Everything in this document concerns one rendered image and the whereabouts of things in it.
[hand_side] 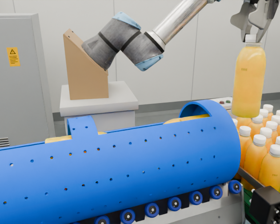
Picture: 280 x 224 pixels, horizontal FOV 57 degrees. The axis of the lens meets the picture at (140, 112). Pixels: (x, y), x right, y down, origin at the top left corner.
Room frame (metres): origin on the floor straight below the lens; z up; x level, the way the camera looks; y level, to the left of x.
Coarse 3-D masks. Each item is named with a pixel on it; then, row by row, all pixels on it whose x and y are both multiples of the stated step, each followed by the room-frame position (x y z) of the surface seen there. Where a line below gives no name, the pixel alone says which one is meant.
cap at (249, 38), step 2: (248, 34) 0.65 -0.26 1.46; (250, 34) 0.65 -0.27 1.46; (252, 34) 0.64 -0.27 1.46; (254, 34) 0.64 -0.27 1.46; (246, 36) 0.66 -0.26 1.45; (248, 36) 0.65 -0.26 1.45; (250, 36) 0.64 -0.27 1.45; (252, 36) 0.64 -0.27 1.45; (254, 36) 0.64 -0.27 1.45; (246, 38) 0.65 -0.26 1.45; (248, 38) 0.65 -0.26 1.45; (250, 38) 0.64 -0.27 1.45; (252, 38) 0.64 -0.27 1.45; (254, 38) 0.64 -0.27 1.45; (262, 38) 0.65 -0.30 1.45; (246, 40) 0.65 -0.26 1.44; (248, 40) 0.65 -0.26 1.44; (250, 40) 0.64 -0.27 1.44; (252, 40) 0.64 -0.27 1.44; (254, 40) 0.64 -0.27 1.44; (260, 40) 0.64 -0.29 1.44
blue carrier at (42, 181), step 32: (96, 128) 0.60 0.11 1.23; (128, 128) 0.82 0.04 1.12; (160, 128) 0.63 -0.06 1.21; (192, 128) 0.65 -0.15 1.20; (224, 128) 0.67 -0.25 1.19; (0, 160) 0.49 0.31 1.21; (32, 160) 0.70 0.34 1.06; (64, 160) 0.51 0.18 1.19; (96, 160) 0.53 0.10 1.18; (128, 160) 0.55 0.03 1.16; (160, 160) 0.57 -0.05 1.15; (192, 160) 0.60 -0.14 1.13; (224, 160) 0.63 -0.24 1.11; (0, 192) 0.44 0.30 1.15; (32, 192) 0.46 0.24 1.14; (64, 192) 0.48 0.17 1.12; (96, 192) 0.50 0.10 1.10; (128, 192) 0.53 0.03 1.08; (160, 192) 0.57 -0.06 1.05
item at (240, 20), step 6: (246, 6) 0.68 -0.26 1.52; (252, 6) 0.68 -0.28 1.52; (240, 12) 0.68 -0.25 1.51; (246, 12) 0.68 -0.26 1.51; (234, 18) 0.68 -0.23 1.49; (240, 18) 0.68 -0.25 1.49; (246, 18) 0.68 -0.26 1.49; (234, 24) 0.68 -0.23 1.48; (240, 24) 0.68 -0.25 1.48; (246, 24) 0.68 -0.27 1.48; (246, 30) 0.68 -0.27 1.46
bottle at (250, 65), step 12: (252, 48) 0.63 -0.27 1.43; (240, 60) 0.64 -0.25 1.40; (252, 60) 0.62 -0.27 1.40; (264, 60) 0.63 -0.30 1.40; (240, 72) 0.63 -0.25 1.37; (252, 72) 0.61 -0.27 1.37; (264, 72) 0.63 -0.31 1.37; (240, 84) 0.62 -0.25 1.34; (252, 84) 0.61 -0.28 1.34; (240, 96) 0.62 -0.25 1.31; (252, 96) 0.61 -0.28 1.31; (240, 108) 0.61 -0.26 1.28; (252, 108) 0.60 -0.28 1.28
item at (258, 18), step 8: (264, 0) 0.64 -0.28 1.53; (256, 8) 0.63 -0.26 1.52; (264, 8) 0.64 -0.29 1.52; (248, 16) 0.62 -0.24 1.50; (256, 16) 0.62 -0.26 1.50; (264, 16) 0.63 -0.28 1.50; (256, 24) 0.62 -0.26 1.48; (264, 24) 0.62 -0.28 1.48; (264, 32) 0.62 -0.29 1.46; (256, 40) 0.63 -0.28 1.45
